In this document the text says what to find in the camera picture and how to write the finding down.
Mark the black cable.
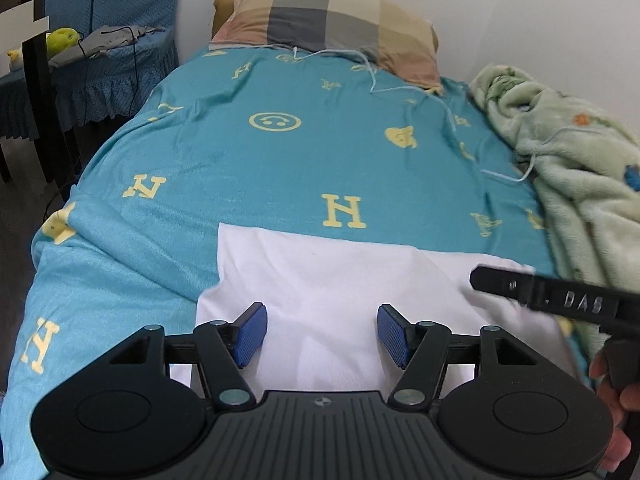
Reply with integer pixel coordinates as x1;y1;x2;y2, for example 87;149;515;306
75;0;145;116

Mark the white table with black legs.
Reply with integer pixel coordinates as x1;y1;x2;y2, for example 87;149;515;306
0;0;76;186

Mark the blue covered chair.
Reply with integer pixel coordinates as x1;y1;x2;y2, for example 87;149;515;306
0;67;43;183
42;0;182;133

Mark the green plush toy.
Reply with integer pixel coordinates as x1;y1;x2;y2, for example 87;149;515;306
46;27;81;56

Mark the green fleece printed blanket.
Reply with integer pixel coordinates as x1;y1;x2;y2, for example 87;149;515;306
470;62;640;341

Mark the checkered pillow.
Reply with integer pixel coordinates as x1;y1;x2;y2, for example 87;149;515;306
210;0;442;92

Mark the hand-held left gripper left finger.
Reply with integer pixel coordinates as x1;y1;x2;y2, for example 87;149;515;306
97;302;269;409

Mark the brown pillow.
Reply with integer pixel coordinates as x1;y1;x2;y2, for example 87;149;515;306
212;0;238;36

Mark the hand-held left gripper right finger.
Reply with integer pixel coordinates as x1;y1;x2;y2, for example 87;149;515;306
376;303;548;409

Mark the white charging cable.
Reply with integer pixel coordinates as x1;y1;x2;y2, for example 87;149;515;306
292;47;601;181

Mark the teal printed bed sheet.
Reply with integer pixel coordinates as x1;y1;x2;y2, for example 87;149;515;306
0;45;591;480

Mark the white t-shirt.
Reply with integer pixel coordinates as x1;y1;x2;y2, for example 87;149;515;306
169;222;576;396

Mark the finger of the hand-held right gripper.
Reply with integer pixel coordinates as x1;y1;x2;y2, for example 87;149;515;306
470;265;538;311

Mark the grey cloth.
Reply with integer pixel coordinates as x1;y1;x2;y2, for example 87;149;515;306
48;25;166;68

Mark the person's right hand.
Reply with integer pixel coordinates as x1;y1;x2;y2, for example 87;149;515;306
589;346;633;473

